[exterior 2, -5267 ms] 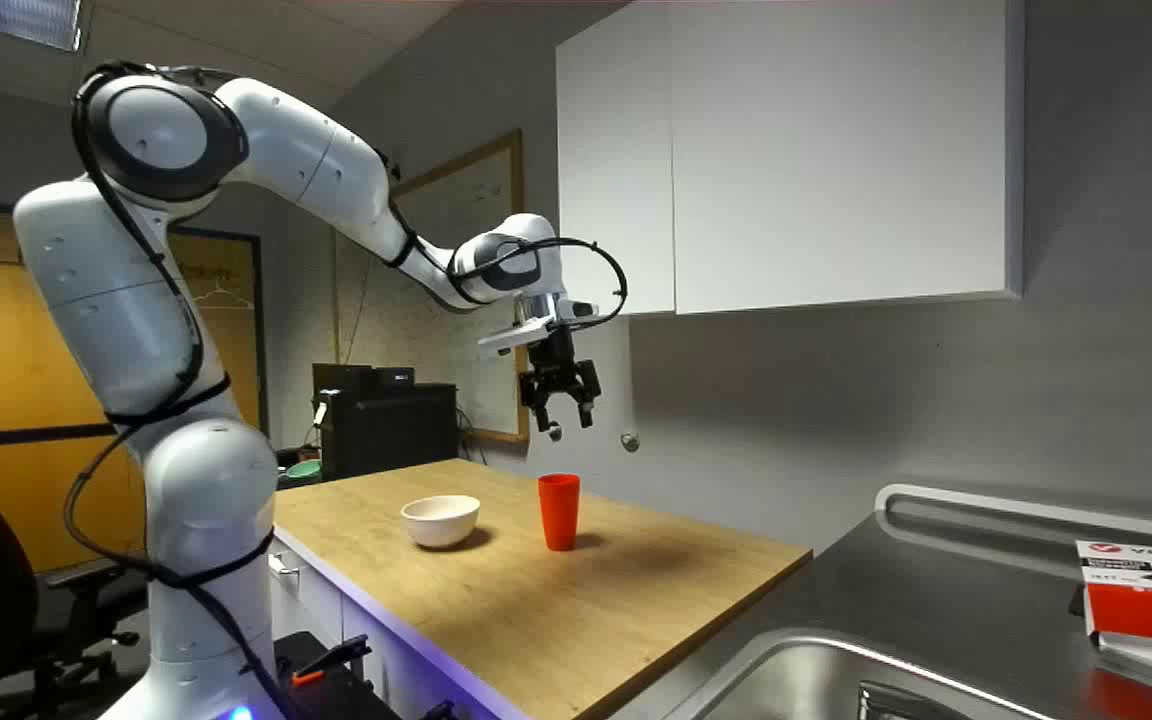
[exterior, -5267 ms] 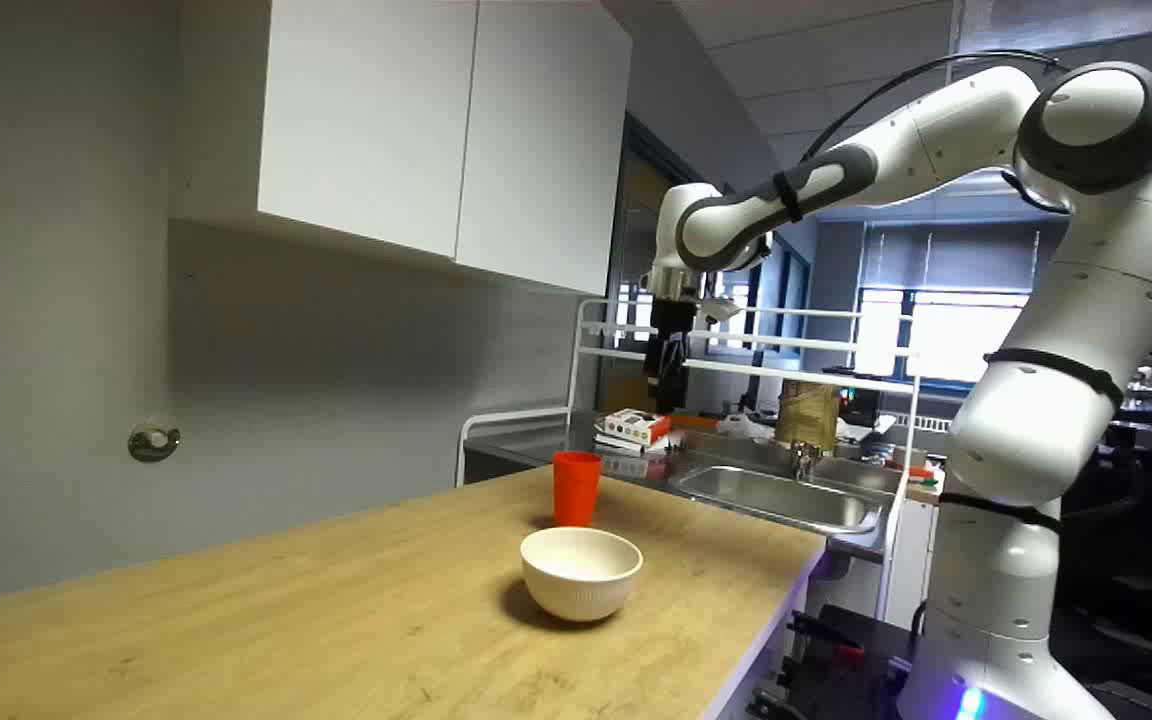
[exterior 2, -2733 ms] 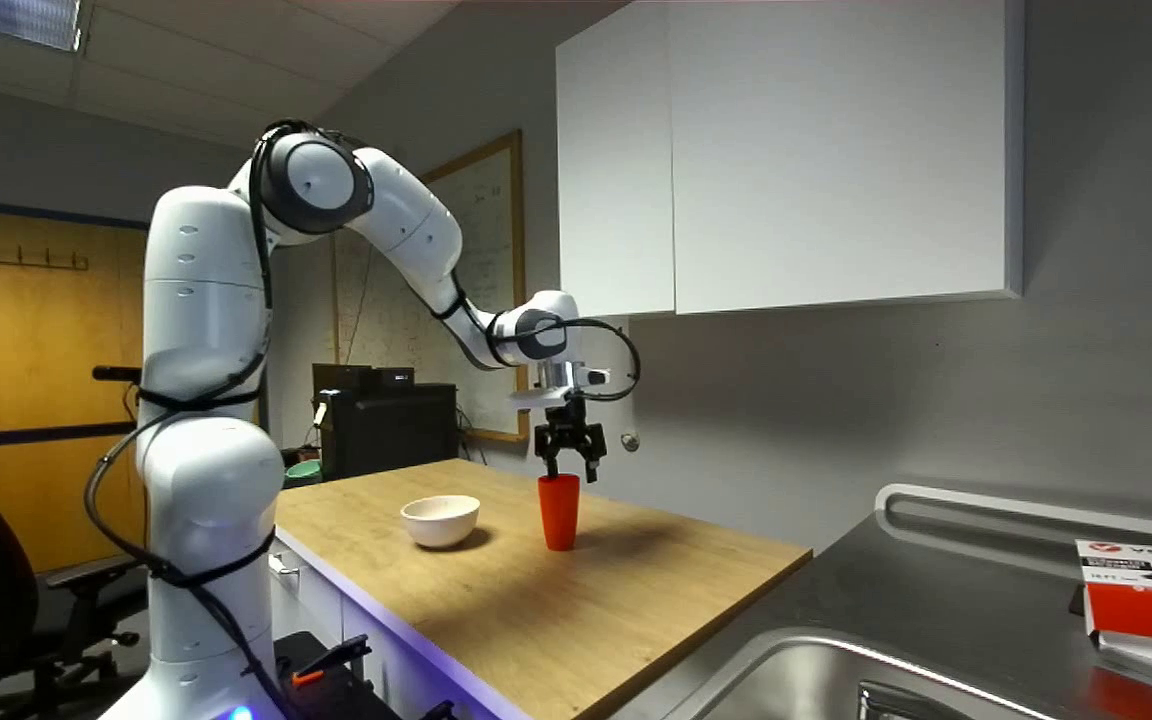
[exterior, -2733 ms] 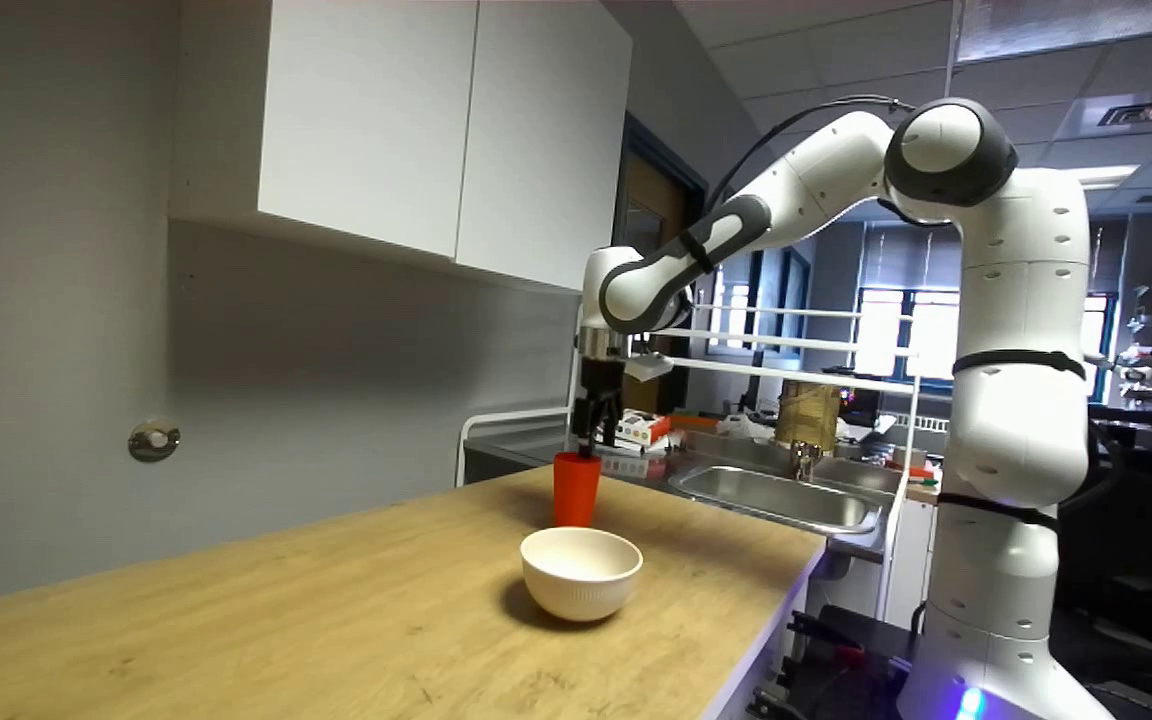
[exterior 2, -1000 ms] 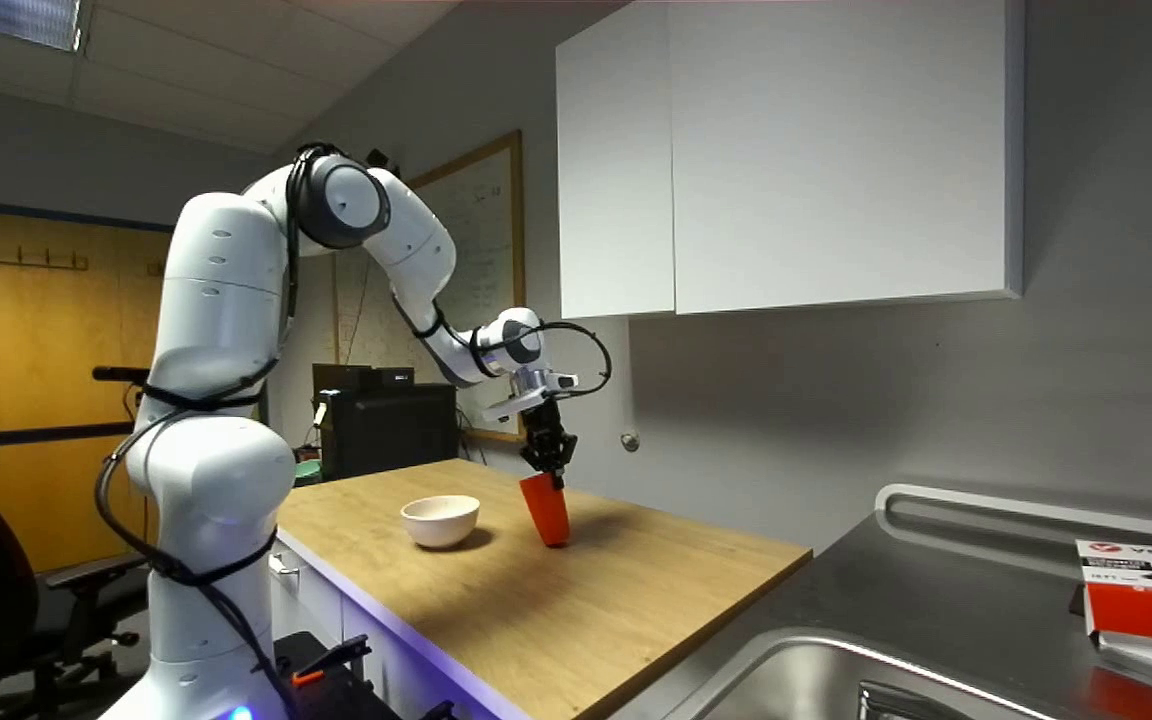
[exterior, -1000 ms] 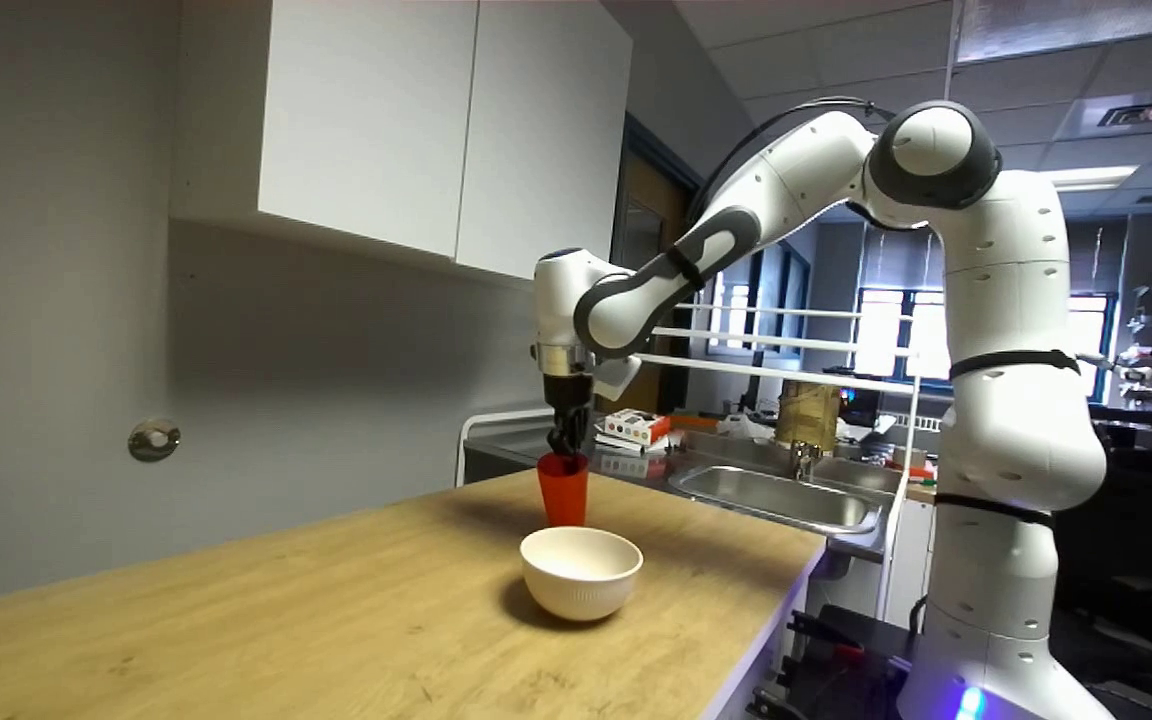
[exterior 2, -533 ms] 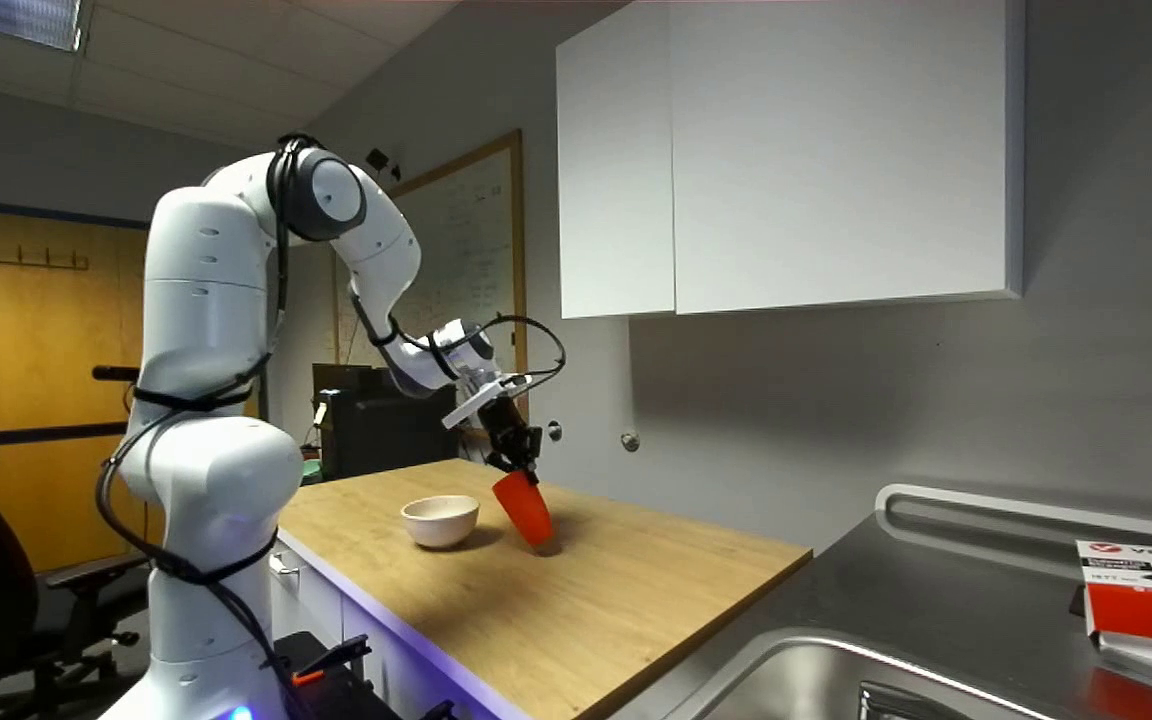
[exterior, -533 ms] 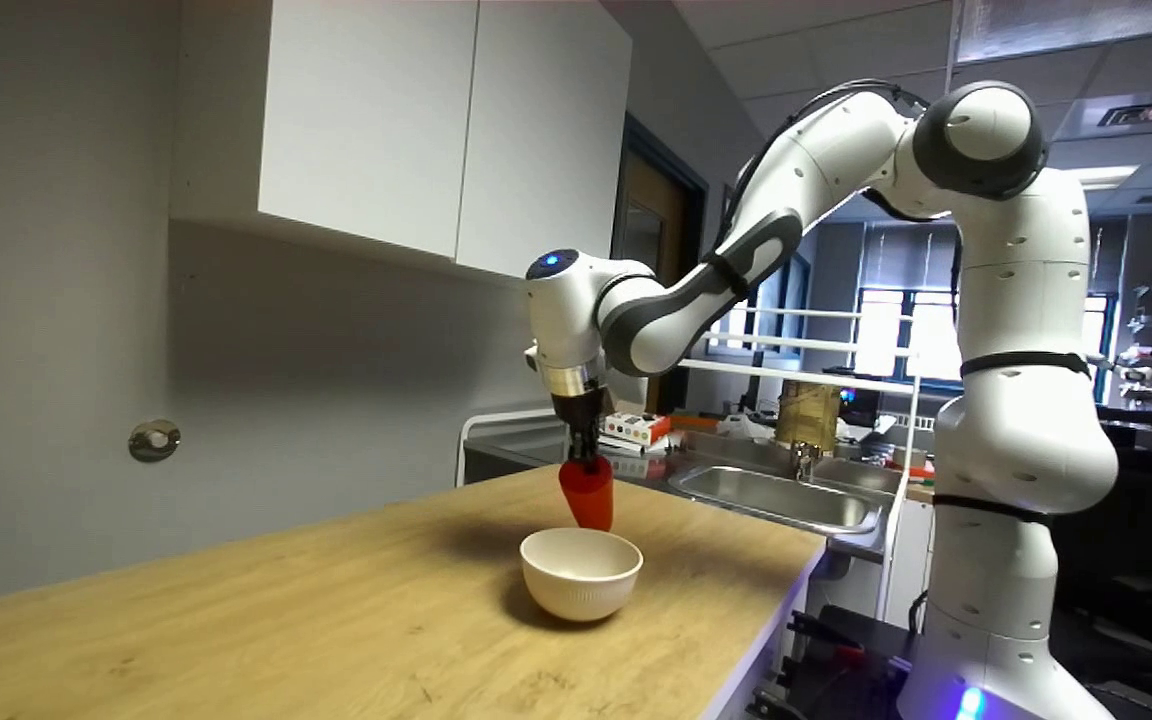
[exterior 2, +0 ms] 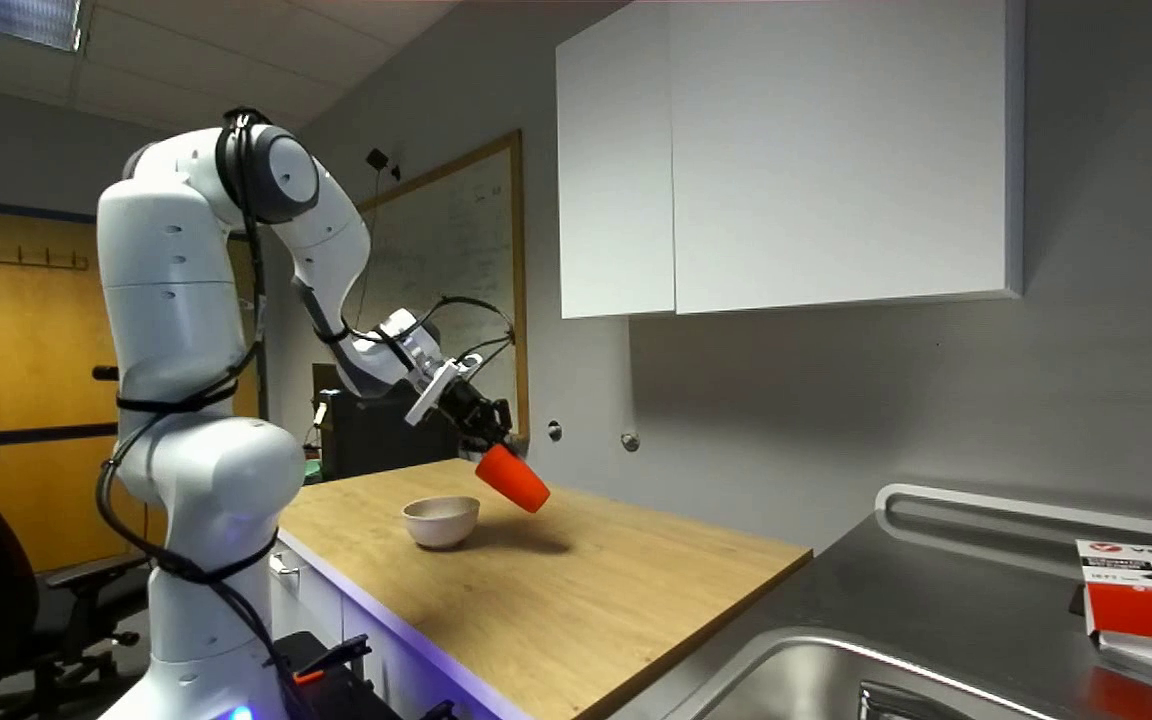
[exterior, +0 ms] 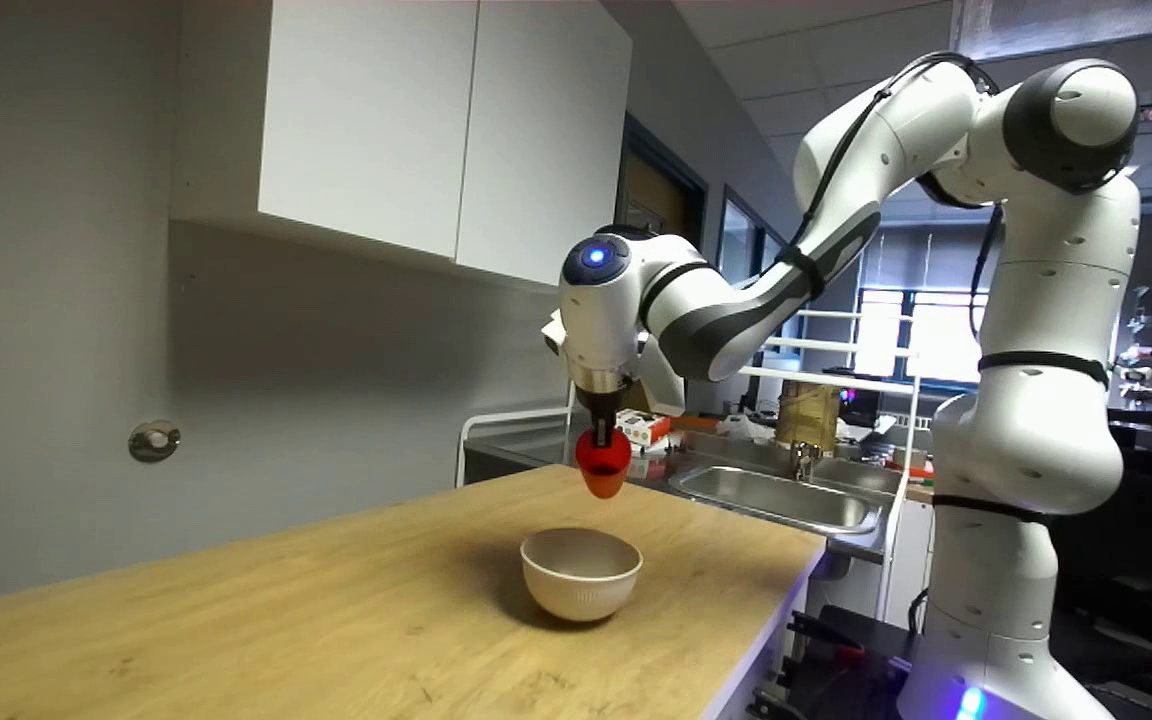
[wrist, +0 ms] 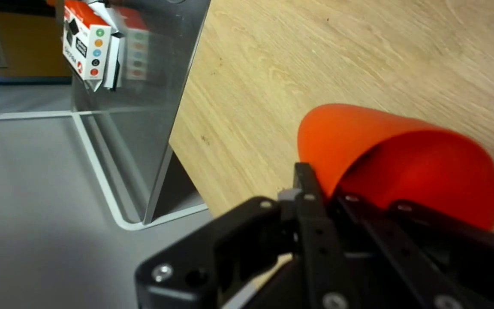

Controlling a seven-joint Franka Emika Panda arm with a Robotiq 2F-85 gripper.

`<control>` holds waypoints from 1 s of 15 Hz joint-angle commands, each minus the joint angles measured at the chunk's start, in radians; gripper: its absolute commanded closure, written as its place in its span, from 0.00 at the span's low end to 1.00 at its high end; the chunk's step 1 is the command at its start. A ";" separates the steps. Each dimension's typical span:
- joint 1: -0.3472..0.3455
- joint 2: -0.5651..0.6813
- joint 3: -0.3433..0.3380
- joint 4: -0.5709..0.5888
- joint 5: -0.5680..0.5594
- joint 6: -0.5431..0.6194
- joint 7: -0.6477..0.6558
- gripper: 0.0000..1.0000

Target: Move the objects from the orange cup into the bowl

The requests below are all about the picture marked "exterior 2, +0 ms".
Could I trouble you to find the wooden coat hook rack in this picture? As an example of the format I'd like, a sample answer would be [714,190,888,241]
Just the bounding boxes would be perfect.
[0,241,95,276]

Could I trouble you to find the stainless steel sink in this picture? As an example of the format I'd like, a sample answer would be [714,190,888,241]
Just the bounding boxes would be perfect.
[662,623,1111,720]

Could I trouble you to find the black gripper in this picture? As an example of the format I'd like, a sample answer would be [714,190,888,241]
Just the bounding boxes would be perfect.
[435,378,524,469]

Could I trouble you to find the yellow wooden door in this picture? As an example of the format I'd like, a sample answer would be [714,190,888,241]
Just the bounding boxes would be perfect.
[0,199,269,580]

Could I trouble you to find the black and red device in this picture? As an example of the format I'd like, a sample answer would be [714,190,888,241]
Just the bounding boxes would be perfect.
[269,627,401,720]

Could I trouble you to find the ceiling light panel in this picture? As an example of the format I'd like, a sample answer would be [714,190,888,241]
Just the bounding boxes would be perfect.
[0,0,88,57]

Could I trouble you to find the white ceramic bowl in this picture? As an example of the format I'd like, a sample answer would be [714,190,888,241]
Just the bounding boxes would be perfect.
[395,493,485,552]

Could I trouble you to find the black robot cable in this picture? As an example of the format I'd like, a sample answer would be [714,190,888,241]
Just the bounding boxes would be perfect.
[92,103,288,674]

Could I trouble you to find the black computer case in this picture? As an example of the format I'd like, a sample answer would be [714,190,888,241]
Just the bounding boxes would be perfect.
[317,386,463,481]

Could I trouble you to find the white wall cabinet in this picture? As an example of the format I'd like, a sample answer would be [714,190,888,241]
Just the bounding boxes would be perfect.
[552,0,1030,324]

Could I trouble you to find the orange plastic cup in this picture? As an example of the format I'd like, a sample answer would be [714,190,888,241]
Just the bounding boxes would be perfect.
[473,440,555,522]

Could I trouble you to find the white rail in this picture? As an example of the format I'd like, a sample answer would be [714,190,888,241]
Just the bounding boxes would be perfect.
[874,481,1152,552]

